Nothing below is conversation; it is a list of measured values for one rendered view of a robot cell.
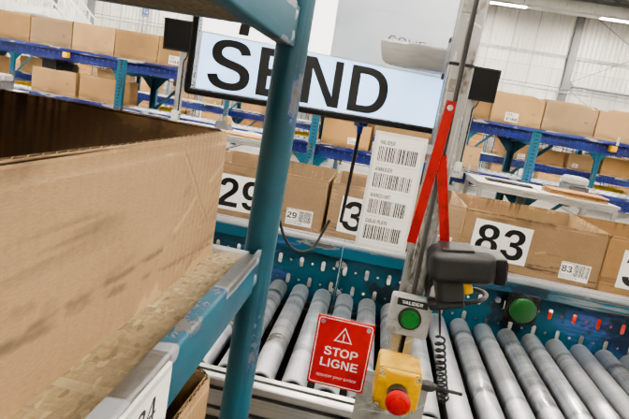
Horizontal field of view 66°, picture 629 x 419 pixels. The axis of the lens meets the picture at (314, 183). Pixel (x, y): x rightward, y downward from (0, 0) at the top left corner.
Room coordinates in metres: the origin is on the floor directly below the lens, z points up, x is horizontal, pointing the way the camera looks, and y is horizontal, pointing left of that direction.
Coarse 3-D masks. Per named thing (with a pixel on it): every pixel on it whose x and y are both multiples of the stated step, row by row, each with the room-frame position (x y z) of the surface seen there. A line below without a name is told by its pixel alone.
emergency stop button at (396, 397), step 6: (396, 390) 0.70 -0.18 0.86; (390, 396) 0.69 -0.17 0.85; (396, 396) 0.69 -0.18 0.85; (402, 396) 0.69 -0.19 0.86; (390, 402) 0.68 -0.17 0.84; (396, 402) 0.68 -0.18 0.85; (402, 402) 0.68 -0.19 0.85; (408, 402) 0.68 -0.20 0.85; (390, 408) 0.68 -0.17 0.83; (396, 408) 0.68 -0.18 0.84; (402, 408) 0.68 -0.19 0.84; (408, 408) 0.68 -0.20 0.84; (396, 414) 0.69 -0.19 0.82; (402, 414) 0.68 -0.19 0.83
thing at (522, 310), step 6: (516, 300) 1.27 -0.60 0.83; (522, 300) 1.27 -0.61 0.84; (528, 300) 1.27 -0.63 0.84; (510, 306) 1.27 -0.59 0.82; (516, 306) 1.27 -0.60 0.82; (522, 306) 1.27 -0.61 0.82; (528, 306) 1.26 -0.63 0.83; (534, 306) 1.27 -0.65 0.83; (510, 312) 1.27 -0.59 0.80; (516, 312) 1.27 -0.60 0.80; (522, 312) 1.27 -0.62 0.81; (528, 312) 1.26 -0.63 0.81; (534, 312) 1.26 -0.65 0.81; (516, 318) 1.27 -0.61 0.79; (522, 318) 1.27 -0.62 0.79; (528, 318) 1.26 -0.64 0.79
